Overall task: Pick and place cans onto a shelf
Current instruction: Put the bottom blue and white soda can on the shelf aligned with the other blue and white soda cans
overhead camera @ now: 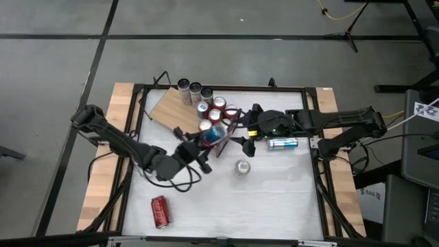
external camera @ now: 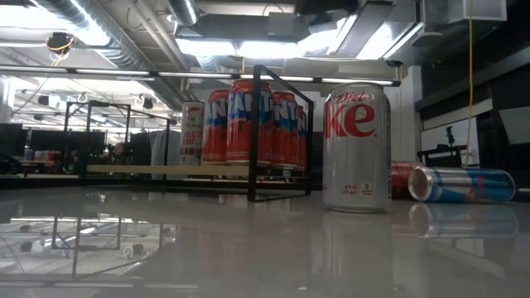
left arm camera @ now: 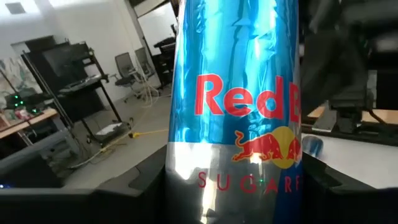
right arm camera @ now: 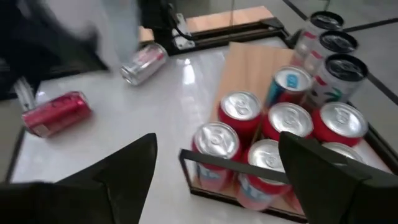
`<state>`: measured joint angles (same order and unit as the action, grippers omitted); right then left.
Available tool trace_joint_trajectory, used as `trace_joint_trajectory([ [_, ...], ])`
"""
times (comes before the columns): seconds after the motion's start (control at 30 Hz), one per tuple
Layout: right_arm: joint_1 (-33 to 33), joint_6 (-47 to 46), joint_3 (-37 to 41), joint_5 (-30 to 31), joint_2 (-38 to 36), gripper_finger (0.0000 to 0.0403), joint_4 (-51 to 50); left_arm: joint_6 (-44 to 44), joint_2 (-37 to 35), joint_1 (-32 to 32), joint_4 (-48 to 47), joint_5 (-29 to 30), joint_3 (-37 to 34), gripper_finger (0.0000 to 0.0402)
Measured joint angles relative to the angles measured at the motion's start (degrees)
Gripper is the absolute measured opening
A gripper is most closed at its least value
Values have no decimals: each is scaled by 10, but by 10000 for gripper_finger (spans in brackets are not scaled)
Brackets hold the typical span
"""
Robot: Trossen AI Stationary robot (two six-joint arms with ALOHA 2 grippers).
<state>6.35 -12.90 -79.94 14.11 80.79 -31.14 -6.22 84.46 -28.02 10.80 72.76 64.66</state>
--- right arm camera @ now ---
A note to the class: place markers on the red silver slim can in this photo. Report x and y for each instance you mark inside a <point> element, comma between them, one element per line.
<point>143,63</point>

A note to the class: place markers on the red Coca-Cola can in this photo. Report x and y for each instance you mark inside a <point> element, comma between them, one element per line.
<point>56,113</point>

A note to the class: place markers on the small white bracket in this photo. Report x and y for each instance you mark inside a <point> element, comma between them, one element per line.
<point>183,31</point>

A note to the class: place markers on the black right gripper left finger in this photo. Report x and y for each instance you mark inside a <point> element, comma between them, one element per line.
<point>130,186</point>

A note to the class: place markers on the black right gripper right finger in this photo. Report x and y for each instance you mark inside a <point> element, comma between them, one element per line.
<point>335,193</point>

